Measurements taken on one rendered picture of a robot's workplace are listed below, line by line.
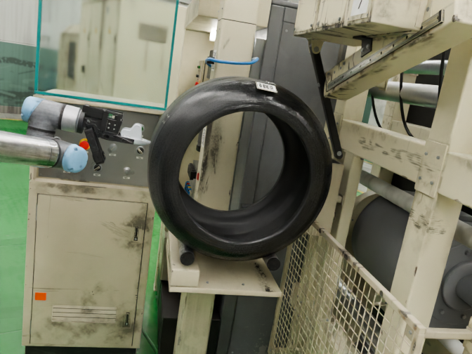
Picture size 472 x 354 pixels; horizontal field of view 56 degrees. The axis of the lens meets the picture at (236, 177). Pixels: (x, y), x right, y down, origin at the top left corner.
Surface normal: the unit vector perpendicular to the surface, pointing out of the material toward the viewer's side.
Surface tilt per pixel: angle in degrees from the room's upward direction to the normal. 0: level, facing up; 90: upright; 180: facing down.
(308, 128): 82
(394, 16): 90
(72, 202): 90
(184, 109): 62
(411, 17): 90
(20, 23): 90
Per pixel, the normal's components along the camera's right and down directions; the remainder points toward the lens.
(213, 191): 0.18, 0.25
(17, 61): 0.52, 0.27
